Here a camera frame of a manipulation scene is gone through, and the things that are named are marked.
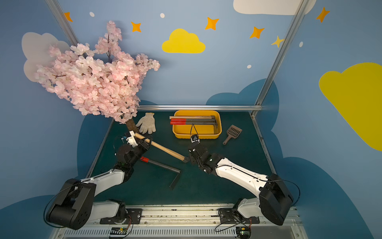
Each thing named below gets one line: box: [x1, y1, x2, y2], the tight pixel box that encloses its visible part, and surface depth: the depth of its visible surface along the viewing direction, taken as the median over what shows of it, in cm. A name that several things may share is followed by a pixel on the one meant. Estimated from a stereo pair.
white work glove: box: [135, 112, 157, 135], surface depth 117 cm
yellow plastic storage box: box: [172, 110, 223, 140], surface depth 114 cm
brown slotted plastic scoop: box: [222, 124, 243, 145], surface depth 113 cm
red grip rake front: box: [140, 156, 182, 190], surface depth 90 cm
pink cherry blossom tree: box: [34, 20, 161, 136], surface depth 63 cm
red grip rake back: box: [170, 118, 218, 132], surface depth 112 cm
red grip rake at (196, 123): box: [170, 120, 219, 134], surface depth 109 cm
